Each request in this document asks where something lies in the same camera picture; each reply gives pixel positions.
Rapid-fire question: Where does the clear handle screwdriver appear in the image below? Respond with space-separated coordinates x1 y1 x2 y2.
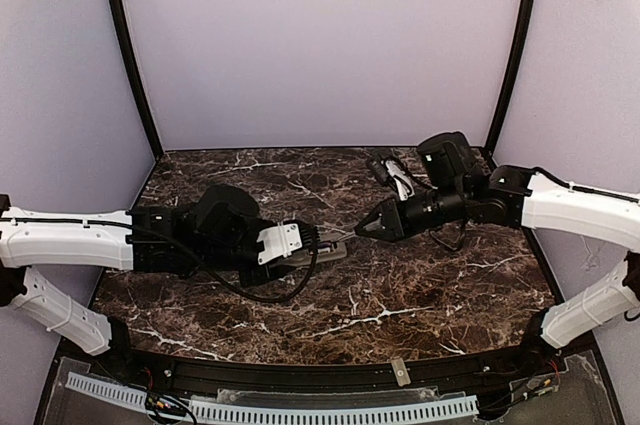
319 227 356 242

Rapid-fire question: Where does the white AC remote control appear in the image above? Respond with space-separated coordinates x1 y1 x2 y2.
279 241 348 267

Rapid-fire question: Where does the grey battery cover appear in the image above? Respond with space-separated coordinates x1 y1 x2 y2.
390 357 411 387

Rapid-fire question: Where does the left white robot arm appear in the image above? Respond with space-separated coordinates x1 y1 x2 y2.
1 185 304 356

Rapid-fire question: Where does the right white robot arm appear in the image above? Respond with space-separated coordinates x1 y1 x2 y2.
354 132 639 351

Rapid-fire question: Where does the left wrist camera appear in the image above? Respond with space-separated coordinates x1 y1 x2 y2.
256 220 320 265

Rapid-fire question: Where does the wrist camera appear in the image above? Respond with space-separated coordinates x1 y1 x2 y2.
366 155 431 201
256 220 320 265

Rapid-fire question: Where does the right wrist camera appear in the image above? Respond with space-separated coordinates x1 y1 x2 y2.
366 155 431 201

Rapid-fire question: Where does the white slotted cable duct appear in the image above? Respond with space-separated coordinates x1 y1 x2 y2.
65 372 479 424

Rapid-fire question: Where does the black front table rail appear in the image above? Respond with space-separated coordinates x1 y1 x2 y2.
82 344 571 409

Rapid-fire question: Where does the right black frame post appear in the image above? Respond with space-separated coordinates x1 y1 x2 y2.
484 0 535 156

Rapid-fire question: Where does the black frame post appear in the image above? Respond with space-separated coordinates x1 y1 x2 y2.
108 0 164 161
484 0 535 156

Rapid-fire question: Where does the left black frame post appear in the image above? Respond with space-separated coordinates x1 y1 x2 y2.
108 0 164 161

